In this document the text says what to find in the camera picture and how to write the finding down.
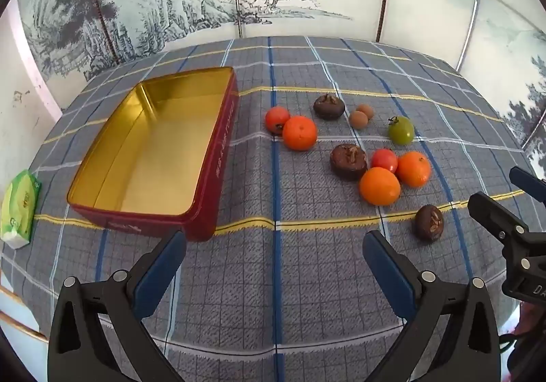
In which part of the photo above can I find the grey plaid tablecloth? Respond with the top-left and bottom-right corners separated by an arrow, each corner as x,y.
0,36 -> 527,382

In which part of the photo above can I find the wooden chair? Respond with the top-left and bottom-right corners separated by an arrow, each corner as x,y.
0,284 -> 48,342

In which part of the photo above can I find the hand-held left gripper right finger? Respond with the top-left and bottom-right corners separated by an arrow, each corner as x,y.
362,230 -> 501,382

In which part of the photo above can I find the orange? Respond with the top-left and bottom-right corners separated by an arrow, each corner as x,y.
282,116 -> 318,151
359,167 -> 402,207
397,151 -> 432,188

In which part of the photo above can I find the red tomato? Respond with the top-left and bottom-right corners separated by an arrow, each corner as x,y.
370,148 -> 399,174
265,106 -> 291,135

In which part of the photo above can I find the green tomato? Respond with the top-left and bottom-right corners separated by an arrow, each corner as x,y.
387,116 -> 415,146

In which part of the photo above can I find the red tin box gold inside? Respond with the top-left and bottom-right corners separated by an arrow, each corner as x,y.
67,66 -> 239,243

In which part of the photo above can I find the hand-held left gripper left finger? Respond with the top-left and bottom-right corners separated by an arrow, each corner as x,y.
47,230 -> 187,382

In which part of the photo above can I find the brown water chestnut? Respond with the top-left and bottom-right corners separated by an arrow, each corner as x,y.
313,94 -> 346,121
330,144 -> 368,182
415,204 -> 445,243

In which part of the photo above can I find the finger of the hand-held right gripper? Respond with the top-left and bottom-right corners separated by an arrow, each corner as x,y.
468,192 -> 530,243
509,166 -> 546,199

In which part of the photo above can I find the person's right hand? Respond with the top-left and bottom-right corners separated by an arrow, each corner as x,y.
509,301 -> 546,349

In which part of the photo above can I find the green tissue pack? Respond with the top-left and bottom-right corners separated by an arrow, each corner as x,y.
0,169 -> 42,250

